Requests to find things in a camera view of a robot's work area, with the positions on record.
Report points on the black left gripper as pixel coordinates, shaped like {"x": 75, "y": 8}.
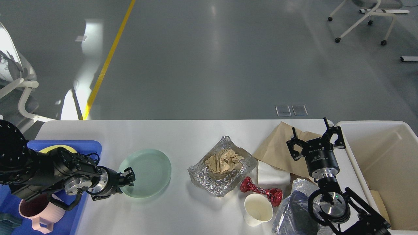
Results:
{"x": 110, "y": 181}

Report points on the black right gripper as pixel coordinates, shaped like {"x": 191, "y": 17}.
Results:
{"x": 319, "y": 158}

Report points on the light green plate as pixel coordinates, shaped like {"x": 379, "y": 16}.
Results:
{"x": 152, "y": 169}

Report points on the brown paper bag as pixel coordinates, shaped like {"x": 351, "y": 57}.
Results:
{"x": 274, "y": 152}

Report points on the pink mug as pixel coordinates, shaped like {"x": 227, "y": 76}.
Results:
{"x": 41, "y": 212}

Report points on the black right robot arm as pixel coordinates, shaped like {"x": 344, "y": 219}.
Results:
{"x": 344, "y": 212}

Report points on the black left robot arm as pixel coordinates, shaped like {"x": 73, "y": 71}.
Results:
{"x": 59, "y": 175}

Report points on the white napkin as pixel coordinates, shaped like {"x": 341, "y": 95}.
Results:
{"x": 272, "y": 177}

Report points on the beige waste bin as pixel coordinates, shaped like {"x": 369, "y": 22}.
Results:
{"x": 385, "y": 158}

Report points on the red foil wrapper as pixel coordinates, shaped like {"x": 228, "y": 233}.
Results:
{"x": 274, "y": 195}

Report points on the yellow plate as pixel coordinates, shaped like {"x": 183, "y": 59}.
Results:
{"x": 49, "y": 148}

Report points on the white paper cup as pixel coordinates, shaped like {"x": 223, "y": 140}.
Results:
{"x": 258, "y": 210}

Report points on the crumpled aluminium foil tray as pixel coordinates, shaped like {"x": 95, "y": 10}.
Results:
{"x": 221, "y": 184}

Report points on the white bar on floor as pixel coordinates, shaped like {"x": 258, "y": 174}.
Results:
{"x": 409, "y": 58}

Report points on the white office chair right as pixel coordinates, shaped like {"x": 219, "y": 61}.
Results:
{"x": 375, "y": 8}

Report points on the blue plastic tray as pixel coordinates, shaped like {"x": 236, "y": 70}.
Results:
{"x": 69, "y": 222}

